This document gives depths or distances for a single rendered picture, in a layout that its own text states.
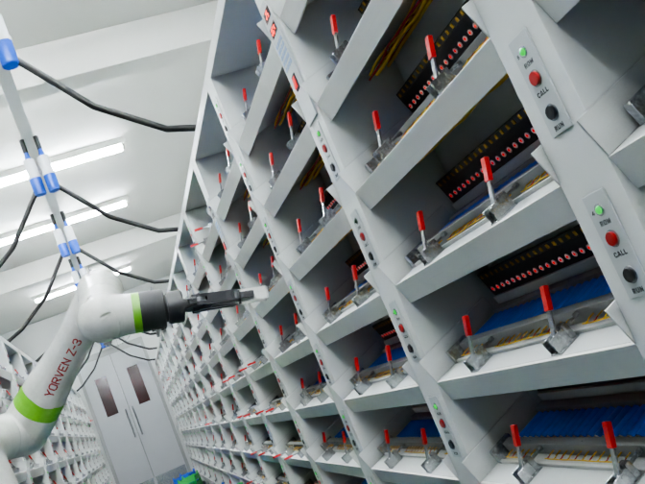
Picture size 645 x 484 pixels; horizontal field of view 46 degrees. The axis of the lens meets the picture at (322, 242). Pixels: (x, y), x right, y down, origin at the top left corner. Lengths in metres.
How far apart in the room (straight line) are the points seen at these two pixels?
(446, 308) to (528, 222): 0.51
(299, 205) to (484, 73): 1.27
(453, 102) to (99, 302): 0.96
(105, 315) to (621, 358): 1.13
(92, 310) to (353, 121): 0.70
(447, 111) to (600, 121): 0.30
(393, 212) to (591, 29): 0.70
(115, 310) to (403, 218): 0.67
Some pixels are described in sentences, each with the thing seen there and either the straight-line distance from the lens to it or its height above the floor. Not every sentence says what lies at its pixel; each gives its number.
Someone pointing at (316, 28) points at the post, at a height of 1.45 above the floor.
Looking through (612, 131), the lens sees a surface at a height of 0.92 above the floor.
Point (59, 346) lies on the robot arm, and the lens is 1.92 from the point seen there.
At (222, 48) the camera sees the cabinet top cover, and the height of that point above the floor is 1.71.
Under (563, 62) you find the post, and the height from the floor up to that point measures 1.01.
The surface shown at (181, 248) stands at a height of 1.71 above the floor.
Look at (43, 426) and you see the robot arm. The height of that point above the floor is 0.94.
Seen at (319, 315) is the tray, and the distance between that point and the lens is 2.12.
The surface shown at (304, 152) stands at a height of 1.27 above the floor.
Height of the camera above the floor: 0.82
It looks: 8 degrees up
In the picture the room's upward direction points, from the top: 23 degrees counter-clockwise
